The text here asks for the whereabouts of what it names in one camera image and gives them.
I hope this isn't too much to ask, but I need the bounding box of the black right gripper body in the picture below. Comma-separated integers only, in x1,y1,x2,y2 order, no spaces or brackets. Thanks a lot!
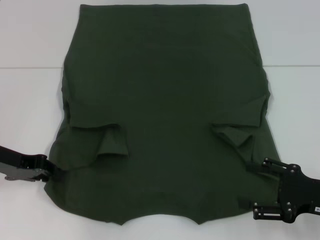
275,164,320,224

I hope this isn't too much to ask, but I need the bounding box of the grey left wrist camera bracket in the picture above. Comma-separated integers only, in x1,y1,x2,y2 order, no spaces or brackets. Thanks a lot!
0,162,37,181

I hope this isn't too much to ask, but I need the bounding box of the dark green t-shirt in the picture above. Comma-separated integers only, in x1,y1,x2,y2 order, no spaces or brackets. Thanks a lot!
42,2,285,226

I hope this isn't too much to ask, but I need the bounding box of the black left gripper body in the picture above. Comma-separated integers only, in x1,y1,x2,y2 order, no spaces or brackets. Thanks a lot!
0,145,49,170

